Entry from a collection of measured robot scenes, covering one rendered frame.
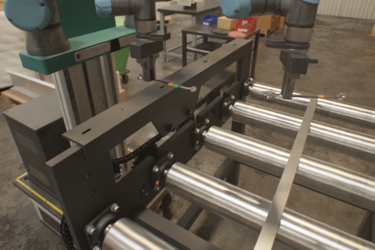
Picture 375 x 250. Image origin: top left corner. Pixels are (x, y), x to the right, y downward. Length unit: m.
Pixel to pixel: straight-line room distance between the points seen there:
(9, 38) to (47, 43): 3.03
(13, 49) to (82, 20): 2.88
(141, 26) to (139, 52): 0.09
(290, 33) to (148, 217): 0.75
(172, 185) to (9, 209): 1.64
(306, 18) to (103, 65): 1.01
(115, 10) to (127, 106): 0.31
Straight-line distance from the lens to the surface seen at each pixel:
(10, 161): 2.87
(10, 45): 4.08
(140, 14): 0.91
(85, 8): 1.29
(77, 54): 1.07
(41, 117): 1.59
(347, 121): 1.60
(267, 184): 2.27
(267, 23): 6.62
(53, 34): 1.04
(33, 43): 1.05
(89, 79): 1.45
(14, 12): 0.89
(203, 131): 1.20
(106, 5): 0.89
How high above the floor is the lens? 1.56
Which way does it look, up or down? 29 degrees down
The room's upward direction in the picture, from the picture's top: straight up
